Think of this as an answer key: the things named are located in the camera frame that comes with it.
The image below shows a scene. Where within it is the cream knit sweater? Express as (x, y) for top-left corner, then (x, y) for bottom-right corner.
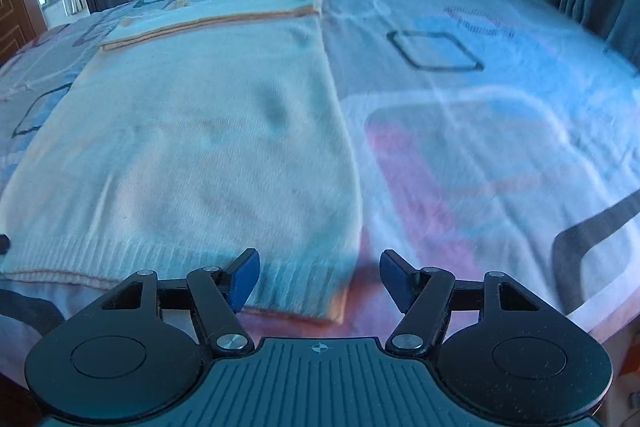
(0, 0), (363, 325)

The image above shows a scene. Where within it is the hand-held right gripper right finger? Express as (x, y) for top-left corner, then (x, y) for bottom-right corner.
(380, 249), (546, 355)

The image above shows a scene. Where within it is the patterned pastel bedspread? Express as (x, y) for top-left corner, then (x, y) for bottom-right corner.
(0, 0), (640, 358)

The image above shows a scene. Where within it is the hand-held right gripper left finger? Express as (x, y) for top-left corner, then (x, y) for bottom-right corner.
(100, 248), (261, 356)

